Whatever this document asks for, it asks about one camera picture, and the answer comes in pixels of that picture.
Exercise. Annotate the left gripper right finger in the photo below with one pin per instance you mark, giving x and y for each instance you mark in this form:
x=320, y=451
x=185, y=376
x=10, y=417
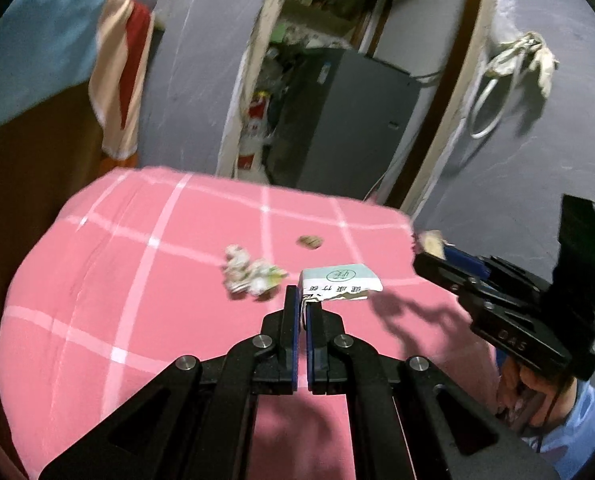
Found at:
x=325, y=367

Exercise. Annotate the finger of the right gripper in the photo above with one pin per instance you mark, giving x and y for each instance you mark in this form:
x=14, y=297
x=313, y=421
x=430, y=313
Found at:
x=471, y=265
x=443, y=274

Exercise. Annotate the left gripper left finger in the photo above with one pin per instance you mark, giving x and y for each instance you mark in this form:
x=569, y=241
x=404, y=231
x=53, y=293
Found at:
x=276, y=368

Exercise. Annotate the white green paper box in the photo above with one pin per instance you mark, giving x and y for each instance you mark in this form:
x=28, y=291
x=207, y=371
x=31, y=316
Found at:
x=347, y=282

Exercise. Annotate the white red wrapper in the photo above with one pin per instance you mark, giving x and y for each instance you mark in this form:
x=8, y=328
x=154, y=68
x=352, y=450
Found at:
x=246, y=276

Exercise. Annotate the brown nut shell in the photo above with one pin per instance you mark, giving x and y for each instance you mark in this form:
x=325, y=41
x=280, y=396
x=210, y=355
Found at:
x=430, y=243

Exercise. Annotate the blue sleeve forearm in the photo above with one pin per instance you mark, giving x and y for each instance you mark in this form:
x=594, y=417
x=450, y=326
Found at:
x=570, y=445

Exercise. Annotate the person's right hand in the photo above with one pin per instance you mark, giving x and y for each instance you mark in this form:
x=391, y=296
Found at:
x=527, y=399

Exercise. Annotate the brown peanut shell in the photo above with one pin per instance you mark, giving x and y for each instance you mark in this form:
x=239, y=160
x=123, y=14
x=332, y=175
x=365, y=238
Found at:
x=310, y=241

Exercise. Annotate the pink checked tablecloth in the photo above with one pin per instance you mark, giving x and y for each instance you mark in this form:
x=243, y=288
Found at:
x=130, y=276

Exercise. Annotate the red white bottle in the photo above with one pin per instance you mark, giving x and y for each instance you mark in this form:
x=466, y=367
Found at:
x=252, y=139

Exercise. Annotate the grey refrigerator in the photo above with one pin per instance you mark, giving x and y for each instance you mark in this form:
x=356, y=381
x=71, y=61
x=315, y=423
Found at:
x=343, y=118

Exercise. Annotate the white cloth on hook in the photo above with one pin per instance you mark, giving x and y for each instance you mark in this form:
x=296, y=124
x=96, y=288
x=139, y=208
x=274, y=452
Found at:
x=527, y=52

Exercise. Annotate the striped hanging towel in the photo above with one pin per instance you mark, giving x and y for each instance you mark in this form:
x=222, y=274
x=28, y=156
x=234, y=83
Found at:
x=48, y=46

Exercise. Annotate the wooden door frame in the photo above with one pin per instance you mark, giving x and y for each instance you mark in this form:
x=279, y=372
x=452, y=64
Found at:
x=250, y=67

